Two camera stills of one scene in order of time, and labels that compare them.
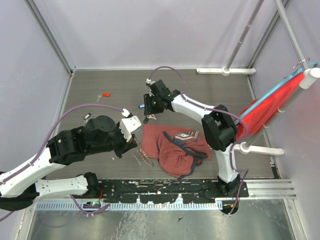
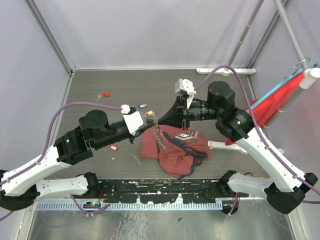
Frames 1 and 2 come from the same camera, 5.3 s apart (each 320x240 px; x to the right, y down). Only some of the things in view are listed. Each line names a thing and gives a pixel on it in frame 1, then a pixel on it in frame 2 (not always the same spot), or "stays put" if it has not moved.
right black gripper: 149,109 to 174,116
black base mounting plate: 183,191 stays put
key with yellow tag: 151,116 stays put
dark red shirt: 179,150 stays put
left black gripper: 126,146 to 135,134
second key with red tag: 104,94 stays put
